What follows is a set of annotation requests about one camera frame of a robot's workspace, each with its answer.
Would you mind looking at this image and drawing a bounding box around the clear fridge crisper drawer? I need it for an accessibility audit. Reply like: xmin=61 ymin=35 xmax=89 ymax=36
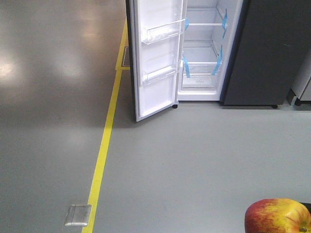
xmin=181 ymin=62 xmax=219 ymax=89

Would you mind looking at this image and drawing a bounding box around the red yellow apple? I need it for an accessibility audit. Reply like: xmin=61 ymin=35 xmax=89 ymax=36
xmin=244 ymin=198 xmax=311 ymax=233

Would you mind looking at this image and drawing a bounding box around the near metal floor plate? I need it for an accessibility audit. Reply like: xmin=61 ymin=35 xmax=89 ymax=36
xmin=64 ymin=204 xmax=92 ymax=227

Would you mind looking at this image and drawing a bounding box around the dark grey fridge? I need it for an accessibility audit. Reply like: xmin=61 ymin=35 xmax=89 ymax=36
xmin=125 ymin=0 xmax=311 ymax=122

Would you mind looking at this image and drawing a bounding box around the upper clear door bin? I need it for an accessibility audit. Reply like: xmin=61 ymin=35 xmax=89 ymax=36
xmin=141 ymin=19 xmax=186 ymax=45

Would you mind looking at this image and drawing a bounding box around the white fridge door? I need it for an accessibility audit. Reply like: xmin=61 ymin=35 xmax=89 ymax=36
xmin=125 ymin=0 xmax=187 ymax=122

